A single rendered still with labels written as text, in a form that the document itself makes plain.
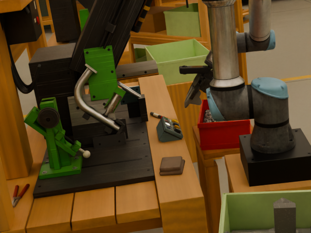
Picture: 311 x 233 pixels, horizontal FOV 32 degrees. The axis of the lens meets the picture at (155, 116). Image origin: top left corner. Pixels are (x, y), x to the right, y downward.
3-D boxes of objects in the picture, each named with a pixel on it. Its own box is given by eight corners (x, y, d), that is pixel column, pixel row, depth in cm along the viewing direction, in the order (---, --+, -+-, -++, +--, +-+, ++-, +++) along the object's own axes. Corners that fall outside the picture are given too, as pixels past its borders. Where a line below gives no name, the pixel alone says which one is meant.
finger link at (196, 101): (196, 114, 222) (207, 95, 220) (183, 108, 221) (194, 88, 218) (195, 112, 225) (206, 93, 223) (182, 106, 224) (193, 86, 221)
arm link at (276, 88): (291, 123, 179) (290, 83, 174) (250, 126, 181) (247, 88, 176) (287, 109, 190) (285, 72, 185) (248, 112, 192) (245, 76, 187)
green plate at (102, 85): (120, 95, 229) (112, 46, 227) (119, 96, 221) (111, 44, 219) (92, 100, 228) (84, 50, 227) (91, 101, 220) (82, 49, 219)
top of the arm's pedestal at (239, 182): (309, 155, 208) (308, 145, 206) (333, 194, 178) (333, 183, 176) (225, 164, 209) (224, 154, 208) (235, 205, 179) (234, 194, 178)
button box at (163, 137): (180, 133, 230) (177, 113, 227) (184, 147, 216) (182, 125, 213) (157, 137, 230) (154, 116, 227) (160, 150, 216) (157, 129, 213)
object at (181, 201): (165, 99, 316) (162, 74, 311) (208, 237, 174) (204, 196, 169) (141, 102, 315) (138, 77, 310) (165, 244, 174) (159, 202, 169)
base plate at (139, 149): (139, 90, 292) (139, 87, 291) (155, 180, 188) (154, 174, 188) (61, 102, 291) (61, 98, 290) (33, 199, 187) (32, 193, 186)
